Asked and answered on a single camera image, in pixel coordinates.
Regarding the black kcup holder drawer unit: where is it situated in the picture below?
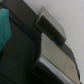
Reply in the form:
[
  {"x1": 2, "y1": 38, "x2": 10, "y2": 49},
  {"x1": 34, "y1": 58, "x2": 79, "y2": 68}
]
[{"x1": 0, "y1": 0, "x2": 80, "y2": 84}]

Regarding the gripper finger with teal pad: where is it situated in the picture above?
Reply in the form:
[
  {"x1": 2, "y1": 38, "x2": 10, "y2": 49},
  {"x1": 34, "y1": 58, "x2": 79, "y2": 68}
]
[{"x1": 0, "y1": 8, "x2": 11, "y2": 52}]

